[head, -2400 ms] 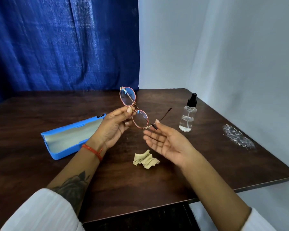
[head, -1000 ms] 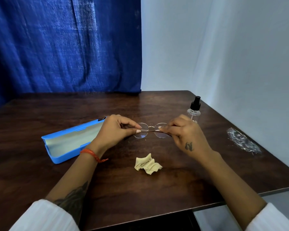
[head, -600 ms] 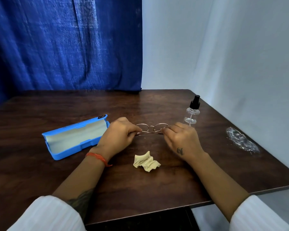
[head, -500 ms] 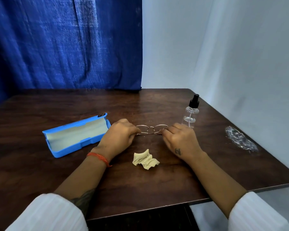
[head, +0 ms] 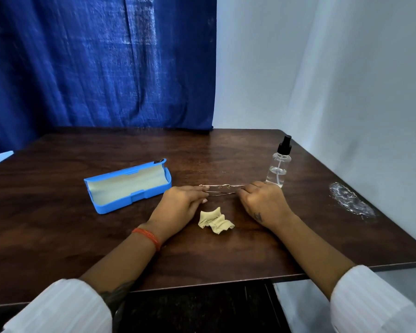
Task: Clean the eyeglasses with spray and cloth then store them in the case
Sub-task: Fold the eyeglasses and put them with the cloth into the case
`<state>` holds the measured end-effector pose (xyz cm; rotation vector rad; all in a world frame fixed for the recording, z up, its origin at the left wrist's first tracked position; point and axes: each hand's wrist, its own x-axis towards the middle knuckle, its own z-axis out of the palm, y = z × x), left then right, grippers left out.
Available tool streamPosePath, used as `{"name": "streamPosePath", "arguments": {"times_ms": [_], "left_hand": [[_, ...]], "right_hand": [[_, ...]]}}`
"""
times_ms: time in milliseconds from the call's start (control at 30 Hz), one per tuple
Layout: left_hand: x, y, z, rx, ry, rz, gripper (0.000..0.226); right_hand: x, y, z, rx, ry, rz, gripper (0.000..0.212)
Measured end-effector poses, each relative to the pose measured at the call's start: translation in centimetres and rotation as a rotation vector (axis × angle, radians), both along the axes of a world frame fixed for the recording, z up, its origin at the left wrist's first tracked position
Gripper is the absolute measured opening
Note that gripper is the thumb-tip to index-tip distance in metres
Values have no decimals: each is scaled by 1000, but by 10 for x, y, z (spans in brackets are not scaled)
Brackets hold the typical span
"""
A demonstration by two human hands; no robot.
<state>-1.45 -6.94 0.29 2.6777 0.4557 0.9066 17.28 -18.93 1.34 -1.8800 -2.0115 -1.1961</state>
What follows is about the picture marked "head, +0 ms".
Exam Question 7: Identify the orange thread wristband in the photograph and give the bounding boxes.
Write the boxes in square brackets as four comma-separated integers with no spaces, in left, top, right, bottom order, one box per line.
[132,228,161,252]

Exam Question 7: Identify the person's left hand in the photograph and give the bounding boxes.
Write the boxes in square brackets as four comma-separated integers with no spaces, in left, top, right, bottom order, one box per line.
[147,185,209,237]

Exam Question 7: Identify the blue curtain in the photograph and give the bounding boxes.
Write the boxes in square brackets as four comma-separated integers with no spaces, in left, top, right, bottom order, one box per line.
[0,0,218,158]

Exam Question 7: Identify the person's right forearm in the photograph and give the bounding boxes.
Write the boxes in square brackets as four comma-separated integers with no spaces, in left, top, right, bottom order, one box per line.
[272,214,416,333]

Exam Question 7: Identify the crumpled beige cleaning cloth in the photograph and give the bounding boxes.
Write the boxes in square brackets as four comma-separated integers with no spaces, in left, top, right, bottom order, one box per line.
[198,207,236,235]

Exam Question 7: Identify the blue eyeglasses case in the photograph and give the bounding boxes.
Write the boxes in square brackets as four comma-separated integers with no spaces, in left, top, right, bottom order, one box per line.
[83,158,172,215]

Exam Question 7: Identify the person's right hand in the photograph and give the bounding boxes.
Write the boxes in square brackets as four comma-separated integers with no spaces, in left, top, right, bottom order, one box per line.
[236,181,294,233]

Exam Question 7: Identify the clear spray bottle black cap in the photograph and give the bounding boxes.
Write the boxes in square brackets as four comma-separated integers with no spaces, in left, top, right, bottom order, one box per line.
[266,135,292,188]

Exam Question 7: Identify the person's left forearm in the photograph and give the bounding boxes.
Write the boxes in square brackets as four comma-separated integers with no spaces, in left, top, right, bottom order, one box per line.
[2,223,164,333]

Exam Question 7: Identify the thin metal frame eyeglasses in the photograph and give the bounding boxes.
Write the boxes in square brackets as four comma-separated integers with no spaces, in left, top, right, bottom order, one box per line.
[198,184,247,197]

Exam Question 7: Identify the white cloth backdrop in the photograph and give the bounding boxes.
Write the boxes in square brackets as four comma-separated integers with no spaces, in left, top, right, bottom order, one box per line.
[212,0,416,253]

